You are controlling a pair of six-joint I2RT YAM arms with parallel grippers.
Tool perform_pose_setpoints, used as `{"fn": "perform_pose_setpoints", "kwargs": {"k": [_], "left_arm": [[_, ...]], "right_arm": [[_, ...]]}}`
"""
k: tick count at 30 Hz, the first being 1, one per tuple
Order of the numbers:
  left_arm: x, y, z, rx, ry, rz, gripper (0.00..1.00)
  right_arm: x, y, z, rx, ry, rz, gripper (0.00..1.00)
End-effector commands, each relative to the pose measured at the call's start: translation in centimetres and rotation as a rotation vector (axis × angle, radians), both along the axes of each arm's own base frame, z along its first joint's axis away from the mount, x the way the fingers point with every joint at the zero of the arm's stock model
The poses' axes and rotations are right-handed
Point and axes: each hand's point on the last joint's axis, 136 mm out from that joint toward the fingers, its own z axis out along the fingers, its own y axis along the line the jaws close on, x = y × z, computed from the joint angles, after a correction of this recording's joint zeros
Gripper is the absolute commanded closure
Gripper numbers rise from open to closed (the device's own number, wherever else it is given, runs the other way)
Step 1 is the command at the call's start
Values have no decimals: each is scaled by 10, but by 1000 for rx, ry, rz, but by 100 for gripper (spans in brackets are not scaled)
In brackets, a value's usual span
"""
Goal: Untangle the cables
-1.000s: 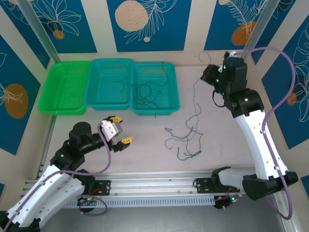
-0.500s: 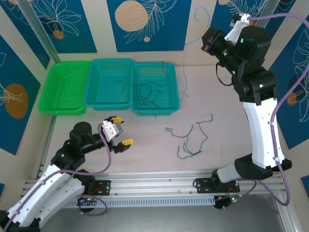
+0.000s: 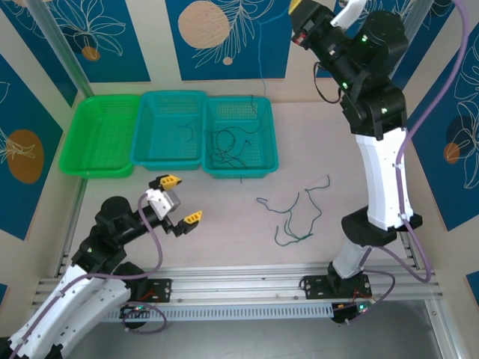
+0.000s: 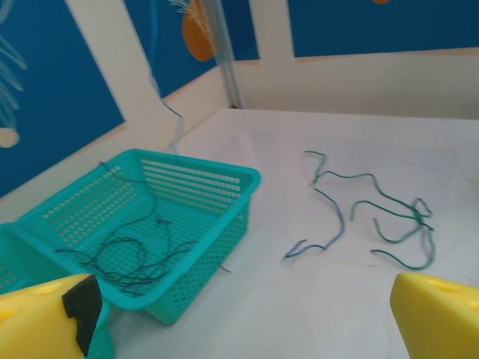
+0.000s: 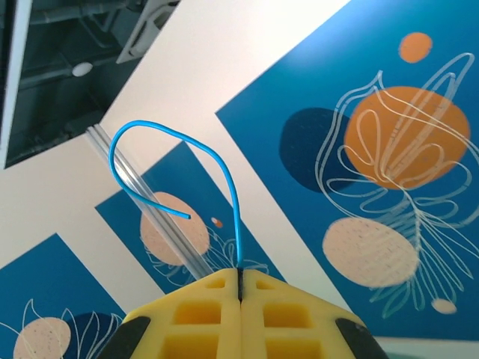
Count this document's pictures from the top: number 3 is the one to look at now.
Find thin purple cable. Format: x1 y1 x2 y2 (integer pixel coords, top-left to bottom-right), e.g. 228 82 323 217
176 121 199 145

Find thin black cable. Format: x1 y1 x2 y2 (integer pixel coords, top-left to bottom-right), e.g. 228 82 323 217
204 95 267 184

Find thin green cable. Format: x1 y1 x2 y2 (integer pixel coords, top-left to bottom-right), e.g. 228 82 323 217
256 174 331 248

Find teal plastic basket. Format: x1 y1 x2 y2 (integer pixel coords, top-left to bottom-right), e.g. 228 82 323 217
201 96 280 180
129 90 209 172

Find green plastic basket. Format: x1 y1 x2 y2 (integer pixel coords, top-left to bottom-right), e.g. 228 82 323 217
58 93 141 180

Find black controller board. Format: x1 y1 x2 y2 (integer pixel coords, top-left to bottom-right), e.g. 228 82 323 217
332 301 370 325
119 304 150 319

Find aluminium side rail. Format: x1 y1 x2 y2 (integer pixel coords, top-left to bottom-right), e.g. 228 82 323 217
400 224 439 285
55 179 89 277

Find aluminium frame post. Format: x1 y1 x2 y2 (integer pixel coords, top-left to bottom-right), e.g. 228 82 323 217
28 0 94 99
402 0 439 46

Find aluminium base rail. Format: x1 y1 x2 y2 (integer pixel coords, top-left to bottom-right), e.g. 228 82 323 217
31 264 446 304

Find grey slotted cable duct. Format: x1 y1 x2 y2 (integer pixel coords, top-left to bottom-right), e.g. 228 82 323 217
100 302 334 323

